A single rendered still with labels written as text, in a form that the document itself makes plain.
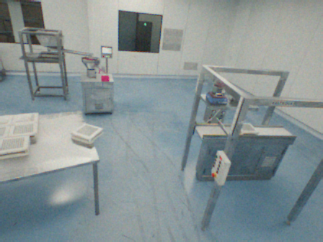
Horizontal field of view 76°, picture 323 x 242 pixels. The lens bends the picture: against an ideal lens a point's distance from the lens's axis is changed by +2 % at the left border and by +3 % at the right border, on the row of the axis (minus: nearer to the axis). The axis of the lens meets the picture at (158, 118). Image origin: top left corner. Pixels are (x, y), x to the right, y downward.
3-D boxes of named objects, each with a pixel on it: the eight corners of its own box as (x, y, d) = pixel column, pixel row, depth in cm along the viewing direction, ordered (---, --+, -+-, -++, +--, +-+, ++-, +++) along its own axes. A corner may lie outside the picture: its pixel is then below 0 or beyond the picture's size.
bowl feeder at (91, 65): (82, 78, 414) (81, 60, 396) (82, 73, 444) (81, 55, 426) (107, 79, 428) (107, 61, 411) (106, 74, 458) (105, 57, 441)
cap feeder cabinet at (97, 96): (83, 116, 435) (81, 81, 400) (83, 104, 482) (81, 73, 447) (113, 114, 454) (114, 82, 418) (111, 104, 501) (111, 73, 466)
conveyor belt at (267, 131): (201, 140, 259) (202, 136, 256) (195, 129, 281) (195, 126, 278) (295, 140, 283) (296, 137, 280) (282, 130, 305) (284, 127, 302)
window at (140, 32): (117, 50, 663) (118, 9, 609) (117, 50, 664) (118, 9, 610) (158, 52, 704) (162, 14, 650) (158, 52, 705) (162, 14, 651)
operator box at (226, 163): (218, 185, 183) (225, 163, 171) (210, 172, 198) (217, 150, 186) (224, 185, 184) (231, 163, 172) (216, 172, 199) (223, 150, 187)
